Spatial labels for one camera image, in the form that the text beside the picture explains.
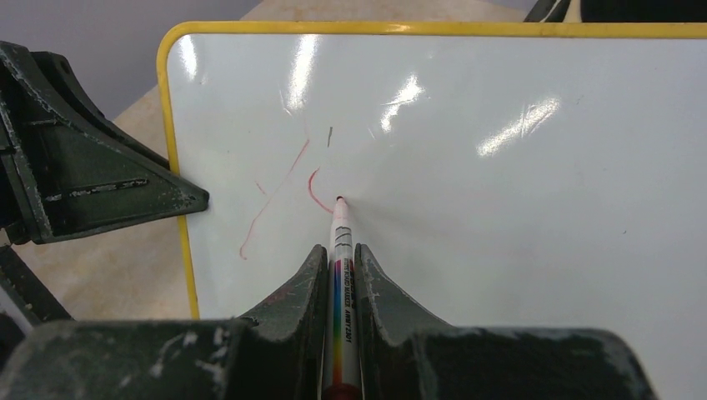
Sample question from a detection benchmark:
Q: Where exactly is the black floral pillow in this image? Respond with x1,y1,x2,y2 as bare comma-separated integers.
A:
525,0,706,23

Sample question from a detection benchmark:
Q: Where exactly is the red capped white marker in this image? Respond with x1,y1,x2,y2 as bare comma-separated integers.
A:
321,197,363,399

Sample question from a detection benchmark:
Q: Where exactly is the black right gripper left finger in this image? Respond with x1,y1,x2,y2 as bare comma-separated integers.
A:
1,245,328,399

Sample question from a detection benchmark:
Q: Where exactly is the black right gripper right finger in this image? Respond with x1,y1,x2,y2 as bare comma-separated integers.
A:
354,244,656,399

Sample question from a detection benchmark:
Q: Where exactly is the yellow framed whiteboard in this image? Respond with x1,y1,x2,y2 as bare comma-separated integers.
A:
157,22,706,399

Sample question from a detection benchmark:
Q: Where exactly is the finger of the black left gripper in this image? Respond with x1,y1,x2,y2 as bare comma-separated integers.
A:
1,42,209,244

